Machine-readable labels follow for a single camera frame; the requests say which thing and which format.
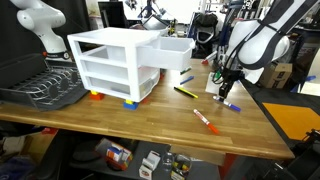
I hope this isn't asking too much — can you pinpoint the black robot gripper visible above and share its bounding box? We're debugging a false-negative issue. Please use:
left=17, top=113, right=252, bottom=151
left=218, top=69, right=244, bottom=99

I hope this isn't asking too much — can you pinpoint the purple capped white marker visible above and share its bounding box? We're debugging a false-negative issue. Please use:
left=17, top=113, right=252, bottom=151
left=212, top=96, right=241, bottom=112

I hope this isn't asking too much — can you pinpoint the white second robot arm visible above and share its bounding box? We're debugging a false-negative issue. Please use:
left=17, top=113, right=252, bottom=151
left=10, top=0, right=71, bottom=62

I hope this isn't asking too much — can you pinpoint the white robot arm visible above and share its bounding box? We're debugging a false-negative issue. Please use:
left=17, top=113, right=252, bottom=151
left=219, top=0, right=319, bottom=99

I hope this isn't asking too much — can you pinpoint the white marker holder block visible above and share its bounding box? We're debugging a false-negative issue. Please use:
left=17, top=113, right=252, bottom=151
left=205, top=72, right=220, bottom=94

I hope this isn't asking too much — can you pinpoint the red capped marker far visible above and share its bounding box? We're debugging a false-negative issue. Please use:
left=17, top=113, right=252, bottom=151
left=201, top=51, right=217, bottom=65

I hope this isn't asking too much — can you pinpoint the blue marker on table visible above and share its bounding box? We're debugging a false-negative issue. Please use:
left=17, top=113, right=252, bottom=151
left=180, top=76, right=194, bottom=85

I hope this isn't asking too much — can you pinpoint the green marker under drawer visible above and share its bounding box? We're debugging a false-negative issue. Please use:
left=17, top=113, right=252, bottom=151
left=180, top=67, right=192, bottom=75

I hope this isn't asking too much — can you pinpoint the orange capped white marker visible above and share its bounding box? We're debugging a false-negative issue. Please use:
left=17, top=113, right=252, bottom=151
left=193, top=109, right=219, bottom=134

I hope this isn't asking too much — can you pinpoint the open white top drawer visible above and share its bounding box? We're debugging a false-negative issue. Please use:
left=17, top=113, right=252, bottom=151
left=137, top=37, right=195, bottom=71

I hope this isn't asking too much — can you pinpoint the white plastic drawer cabinet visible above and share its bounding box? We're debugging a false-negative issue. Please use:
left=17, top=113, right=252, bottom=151
left=67, top=27, right=160, bottom=102

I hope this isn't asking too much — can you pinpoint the brown cardboard box right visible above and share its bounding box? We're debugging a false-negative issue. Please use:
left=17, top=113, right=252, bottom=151
left=259, top=62, right=292, bottom=89

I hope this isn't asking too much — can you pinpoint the yellow and black pen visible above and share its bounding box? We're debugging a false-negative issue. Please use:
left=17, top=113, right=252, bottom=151
left=174, top=87, right=198, bottom=98

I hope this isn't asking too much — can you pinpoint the orange floor mat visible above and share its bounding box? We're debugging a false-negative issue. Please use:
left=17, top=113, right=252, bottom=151
left=263, top=103, right=320, bottom=140

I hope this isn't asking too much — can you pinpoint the blue toy brick front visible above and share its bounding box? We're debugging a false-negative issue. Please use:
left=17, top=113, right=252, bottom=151
left=123, top=101, right=138, bottom=110

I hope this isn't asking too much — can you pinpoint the clear plastic jar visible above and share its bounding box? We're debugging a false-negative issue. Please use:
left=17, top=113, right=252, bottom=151
left=170, top=154, right=192, bottom=180

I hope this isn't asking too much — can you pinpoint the small white red box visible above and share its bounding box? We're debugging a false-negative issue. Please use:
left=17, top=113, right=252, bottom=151
left=139, top=151, right=160, bottom=180

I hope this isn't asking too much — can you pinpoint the red toy brick left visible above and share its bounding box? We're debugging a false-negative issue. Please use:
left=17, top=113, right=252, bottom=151
left=89, top=91, right=104, bottom=100

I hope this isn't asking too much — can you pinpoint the black computer monitor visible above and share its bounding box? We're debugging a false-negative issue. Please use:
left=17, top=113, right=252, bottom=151
left=98, top=1, right=128, bottom=28

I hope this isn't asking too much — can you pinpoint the orange white carton box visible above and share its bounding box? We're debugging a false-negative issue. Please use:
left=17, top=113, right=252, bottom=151
left=95, top=138, right=133, bottom=171

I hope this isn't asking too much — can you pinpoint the black wire dish rack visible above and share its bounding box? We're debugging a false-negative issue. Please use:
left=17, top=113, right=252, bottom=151
left=0, top=54, right=87, bottom=111

